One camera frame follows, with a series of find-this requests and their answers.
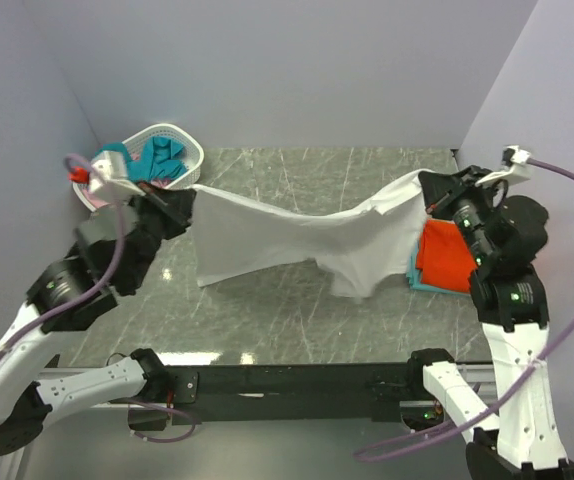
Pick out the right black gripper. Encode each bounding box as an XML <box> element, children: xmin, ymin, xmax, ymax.
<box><xmin>418</xmin><ymin>164</ymin><xmax>501</xmax><ymax>266</ymax></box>

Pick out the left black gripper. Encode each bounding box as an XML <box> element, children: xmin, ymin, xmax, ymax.
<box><xmin>119</xmin><ymin>177</ymin><xmax>197</xmax><ymax>290</ymax></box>

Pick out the white t shirt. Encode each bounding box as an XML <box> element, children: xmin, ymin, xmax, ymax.
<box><xmin>190</xmin><ymin>171</ymin><xmax>426</xmax><ymax>298</ymax></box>

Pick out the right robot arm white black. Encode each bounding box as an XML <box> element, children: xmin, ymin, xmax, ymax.
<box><xmin>405</xmin><ymin>167</ymin><xmax>574</xmax><ymax>479</ymax></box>

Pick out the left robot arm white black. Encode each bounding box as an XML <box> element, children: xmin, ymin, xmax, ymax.
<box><xmin>0</xmin><ymin>185</ymin><xmax>196</xmax><ymax>456</ymax></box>

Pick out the pink t shirt in basket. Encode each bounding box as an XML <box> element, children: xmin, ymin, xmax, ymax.
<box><xmin>81</xmin><ymin>152</ymin><xmax>168</xmax><ymax>211</ymax></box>

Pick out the teal t shirt in basket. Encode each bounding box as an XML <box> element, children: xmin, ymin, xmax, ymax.
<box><xmin>97</xmin><ymin>136</ymin><xmax>188</xmax><ymax>182</ymax></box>

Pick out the folded orange t shirt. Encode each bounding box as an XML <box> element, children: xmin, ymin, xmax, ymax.
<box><xmin>415</xmin><ymin>219</ymin><xmax>476</xmax><ymax>294</ymax></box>

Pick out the white plastic laundry basket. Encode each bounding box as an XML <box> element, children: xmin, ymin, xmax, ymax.
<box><xmin>70</xmin><ymin>123</ymin><xmax>205</xmax><ymax>211</ymax></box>

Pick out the folded light teal t shirt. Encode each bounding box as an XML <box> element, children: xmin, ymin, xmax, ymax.
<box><xmin>406</xmin><ymin>241</ymin><xmax>473</xmax><ymax>295</ymax></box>

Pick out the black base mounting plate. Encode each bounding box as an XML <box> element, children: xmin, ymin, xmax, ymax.
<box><xmin>136</xmin><ymin>363</ymin><xmax>433</xmax><ymax>423</ymax></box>

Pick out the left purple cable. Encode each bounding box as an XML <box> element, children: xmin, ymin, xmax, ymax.
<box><xmin>0</xmin><ymin>153</ymin><xmax>201</xmax><ymax>444</ymax></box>

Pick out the purple cable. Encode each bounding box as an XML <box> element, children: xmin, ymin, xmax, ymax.
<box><xmin>0</xmin><ymin>153</ymin><xmax>201</xmax><ymax>444</ymax></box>
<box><xmin>353</xmin><ymin>144</ymin><xmax>574</xmax><ymax>462</ymax></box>

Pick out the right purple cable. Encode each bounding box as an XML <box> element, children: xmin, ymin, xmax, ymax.
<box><xmin>353</xmin><ymin>144</ymin><xmax>574</xmax><ymax>462</ymax></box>

